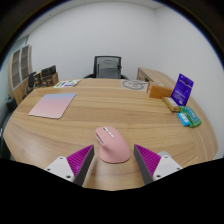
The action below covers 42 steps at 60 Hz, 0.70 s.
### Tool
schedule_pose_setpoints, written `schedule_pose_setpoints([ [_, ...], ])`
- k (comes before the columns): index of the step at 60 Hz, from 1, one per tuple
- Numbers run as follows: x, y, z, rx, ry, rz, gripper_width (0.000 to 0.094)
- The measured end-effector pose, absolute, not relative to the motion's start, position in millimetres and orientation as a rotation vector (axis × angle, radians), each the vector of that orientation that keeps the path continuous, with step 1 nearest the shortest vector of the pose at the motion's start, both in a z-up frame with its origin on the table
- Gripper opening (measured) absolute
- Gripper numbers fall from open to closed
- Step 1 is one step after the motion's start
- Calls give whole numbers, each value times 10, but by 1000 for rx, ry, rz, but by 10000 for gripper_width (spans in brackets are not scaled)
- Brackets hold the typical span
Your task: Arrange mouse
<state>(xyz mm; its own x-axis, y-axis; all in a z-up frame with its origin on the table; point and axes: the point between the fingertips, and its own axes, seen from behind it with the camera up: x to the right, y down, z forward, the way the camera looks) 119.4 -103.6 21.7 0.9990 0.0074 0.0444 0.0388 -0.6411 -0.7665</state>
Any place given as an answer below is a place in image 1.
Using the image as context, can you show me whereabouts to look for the small brown printed carton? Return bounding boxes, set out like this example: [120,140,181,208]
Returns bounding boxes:
[34,72,44,88]

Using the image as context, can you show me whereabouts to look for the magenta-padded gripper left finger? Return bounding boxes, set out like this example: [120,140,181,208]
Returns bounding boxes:
[44,144,96,187]

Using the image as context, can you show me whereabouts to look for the small yellow box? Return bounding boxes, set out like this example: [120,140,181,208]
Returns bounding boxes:
[162,96,181,113]

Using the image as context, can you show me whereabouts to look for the large brown printed carton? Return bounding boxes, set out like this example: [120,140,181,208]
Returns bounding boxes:
[40,65,60,88]

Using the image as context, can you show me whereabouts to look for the wooden side cabinet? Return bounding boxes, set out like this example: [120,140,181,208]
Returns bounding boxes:
[136,67,178,88]

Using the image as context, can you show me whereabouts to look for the black padded armchair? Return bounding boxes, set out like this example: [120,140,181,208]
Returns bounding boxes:
[0,96,18,158]

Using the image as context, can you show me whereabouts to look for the white sticker sheet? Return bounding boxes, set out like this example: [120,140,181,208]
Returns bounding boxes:
[53,79,82,89]

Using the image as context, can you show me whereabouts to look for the pink and blue mouse pad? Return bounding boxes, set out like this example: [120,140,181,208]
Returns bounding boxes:
[28,92,77,120]

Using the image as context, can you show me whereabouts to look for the black mesh office chair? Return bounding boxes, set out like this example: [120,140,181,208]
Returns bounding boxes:
[83,55,129,80]

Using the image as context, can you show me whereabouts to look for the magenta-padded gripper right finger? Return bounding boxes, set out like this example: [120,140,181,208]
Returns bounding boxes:
[133,143,184,185]

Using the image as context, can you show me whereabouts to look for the wooden shelf unit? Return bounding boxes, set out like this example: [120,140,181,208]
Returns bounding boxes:
[8,44,38,106]

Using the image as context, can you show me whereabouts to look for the small black swivel chair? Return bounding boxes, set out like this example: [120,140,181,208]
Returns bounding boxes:
[27,71,38,90]

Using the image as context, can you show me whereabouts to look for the small blue box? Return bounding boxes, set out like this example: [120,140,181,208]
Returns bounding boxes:
[176,112,191,128]

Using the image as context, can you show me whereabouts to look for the orange-brown cardboard box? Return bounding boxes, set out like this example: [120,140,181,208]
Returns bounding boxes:
[146,81,174,100]

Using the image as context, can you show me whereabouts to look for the grey backpack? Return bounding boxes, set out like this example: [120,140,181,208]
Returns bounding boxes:
[98,59,121,80]

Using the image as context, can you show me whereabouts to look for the pink computer mouse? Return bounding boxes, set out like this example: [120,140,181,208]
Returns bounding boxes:
[94,125,132,164]

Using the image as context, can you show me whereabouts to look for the green flat box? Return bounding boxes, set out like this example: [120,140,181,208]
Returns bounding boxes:
[179,106,203,128]

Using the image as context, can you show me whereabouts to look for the purple standing sign card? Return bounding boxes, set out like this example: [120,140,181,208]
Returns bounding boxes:
[170,73,195,107]

